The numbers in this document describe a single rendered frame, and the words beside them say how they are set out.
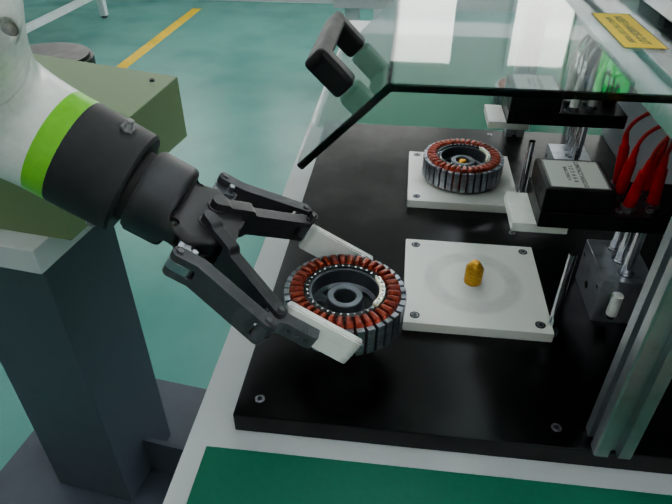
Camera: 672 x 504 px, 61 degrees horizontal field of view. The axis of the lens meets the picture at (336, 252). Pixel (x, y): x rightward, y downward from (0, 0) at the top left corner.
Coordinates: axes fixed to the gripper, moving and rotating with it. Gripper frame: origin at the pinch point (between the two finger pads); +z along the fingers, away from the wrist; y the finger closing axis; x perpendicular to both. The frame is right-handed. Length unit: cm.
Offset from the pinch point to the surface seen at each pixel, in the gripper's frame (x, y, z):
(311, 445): -8.6, 9.8, 3.2
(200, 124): -120, -222, -43
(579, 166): 18.3, -12.4, 14.4
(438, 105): -1, -70, 13
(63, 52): -82, -152, -88
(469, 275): 2.9, -10.1, 13.0
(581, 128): 17.3, -32.6, 21.4
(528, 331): 4.5, -3.6, 18.5
